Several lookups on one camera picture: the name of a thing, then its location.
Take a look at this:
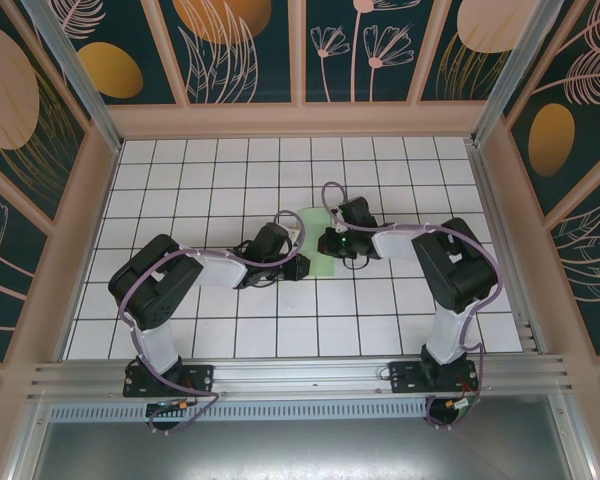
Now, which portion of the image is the aluminium corner post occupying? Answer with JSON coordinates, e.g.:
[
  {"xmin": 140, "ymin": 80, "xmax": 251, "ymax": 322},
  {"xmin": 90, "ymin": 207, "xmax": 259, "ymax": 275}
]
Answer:
[
  {"xmin": 469, "ymin": 0, "xmax": 556, "ymax": 147},
  {"xmin": 19, "ymin": 0, "xmax": 124, "ymax": 151}
]

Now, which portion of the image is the light green cloth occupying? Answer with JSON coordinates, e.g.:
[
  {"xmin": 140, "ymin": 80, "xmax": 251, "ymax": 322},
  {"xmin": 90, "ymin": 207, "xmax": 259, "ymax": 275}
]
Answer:
[{"xmin": 293, "ymin": 204, "xmax": 337, "ymax": 278}]

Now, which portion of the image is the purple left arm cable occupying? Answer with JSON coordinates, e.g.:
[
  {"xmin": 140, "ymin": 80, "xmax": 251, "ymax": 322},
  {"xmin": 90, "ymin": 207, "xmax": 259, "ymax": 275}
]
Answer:
[{"xmin": 118, "ymin": 209, "xmax": 309, "ymax": 436}]

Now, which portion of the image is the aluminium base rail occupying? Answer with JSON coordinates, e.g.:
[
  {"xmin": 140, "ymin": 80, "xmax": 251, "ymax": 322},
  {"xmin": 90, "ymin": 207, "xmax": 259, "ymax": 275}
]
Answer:
[{"xmin": 27, "ymin": 354, "xmax": 574, "ymax": 401}]

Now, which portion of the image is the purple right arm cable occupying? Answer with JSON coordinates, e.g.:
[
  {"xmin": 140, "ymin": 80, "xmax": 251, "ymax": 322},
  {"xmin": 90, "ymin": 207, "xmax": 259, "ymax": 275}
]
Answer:
[{"xmin": 321, "ymin": 181, "xmax": 501, "ymax": 431}]

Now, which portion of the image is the aluminium side rail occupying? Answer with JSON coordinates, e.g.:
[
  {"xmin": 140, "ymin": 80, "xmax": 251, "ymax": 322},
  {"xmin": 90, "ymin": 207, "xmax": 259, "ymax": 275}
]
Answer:
[{"xmin": 467, "ymin": 142, "xmax": 549, "ymax": 357}]

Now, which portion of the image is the grey slotted cable duct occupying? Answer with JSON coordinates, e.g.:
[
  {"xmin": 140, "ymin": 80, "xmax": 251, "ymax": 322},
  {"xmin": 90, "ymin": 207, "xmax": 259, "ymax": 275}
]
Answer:
[{"xmin": 47, "ymin": 399, "xmax": 431, "ymax": 423}]

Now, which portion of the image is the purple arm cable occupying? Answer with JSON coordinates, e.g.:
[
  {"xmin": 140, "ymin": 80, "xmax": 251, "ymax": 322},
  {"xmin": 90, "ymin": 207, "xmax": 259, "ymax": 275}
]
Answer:
[
  {"xmin": 321, "ymin": 181, "xmax": 501, "ymax": 431},
  {"xmin": 118, "ymin": 209, "xmax": 309, "ymax": 436}
]

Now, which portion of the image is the grey metal sheet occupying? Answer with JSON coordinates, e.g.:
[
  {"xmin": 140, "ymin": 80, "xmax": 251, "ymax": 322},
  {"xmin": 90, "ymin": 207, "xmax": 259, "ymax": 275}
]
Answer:
[{"xmin": 27, "ymin": 419, "xmax": 579, "ymax": 480}]

